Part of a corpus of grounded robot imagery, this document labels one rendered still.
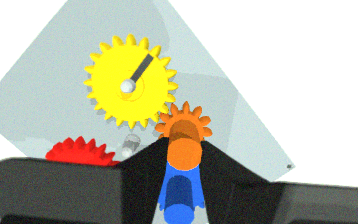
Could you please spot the red gear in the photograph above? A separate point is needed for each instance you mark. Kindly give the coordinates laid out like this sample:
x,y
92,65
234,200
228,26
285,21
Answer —
x,y
79,151

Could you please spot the blue gear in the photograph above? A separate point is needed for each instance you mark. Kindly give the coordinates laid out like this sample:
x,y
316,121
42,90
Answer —
x,y
181,192

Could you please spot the grey board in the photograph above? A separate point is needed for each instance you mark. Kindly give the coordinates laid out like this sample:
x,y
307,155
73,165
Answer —
x,y
43,97

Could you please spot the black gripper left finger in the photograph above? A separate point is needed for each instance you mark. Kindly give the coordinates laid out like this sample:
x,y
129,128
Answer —
x,y
125,193

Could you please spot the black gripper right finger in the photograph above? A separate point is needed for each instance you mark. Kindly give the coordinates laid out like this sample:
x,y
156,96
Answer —
x,y
235,195

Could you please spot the orange gear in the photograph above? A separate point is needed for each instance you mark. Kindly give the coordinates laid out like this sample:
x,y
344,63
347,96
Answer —
x,y
185,131

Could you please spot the yellow gear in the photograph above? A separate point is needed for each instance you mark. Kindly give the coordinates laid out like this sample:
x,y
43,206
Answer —
x,y
142,66

